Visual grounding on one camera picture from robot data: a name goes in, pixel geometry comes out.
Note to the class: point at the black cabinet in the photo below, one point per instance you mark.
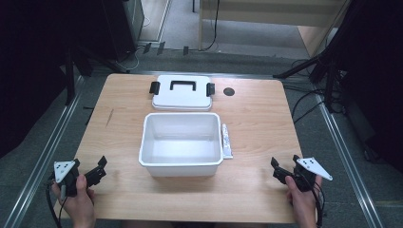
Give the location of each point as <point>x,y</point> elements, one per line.
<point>122,28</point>

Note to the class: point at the white ointment tube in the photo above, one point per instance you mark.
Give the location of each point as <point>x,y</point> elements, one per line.
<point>226,142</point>

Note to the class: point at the person's legs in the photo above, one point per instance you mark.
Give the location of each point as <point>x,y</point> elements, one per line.
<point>190,225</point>

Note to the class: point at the person's right hand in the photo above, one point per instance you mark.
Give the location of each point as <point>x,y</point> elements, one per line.
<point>301,205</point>

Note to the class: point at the metal floor rail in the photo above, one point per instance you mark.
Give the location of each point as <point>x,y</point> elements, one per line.
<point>41,164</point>
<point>348,164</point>

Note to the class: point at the black tripod stand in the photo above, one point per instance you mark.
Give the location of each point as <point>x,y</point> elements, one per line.
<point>316,61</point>

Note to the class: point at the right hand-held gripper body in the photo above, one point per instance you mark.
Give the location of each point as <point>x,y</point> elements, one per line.
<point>309,171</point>

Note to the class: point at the white plastic storage box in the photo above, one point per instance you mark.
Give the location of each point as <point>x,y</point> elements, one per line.
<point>180,142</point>

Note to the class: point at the black metal stand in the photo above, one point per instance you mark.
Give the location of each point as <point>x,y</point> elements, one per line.
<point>69,82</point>

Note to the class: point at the person's left hand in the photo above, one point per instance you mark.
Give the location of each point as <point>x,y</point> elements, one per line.
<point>77,205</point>

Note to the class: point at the light wooden furniture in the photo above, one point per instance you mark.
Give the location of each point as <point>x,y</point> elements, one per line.
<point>272,14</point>

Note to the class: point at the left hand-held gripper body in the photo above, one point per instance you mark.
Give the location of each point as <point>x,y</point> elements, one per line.
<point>64,170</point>

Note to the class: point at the black round table grommet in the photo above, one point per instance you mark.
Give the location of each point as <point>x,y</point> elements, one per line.
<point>228,91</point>

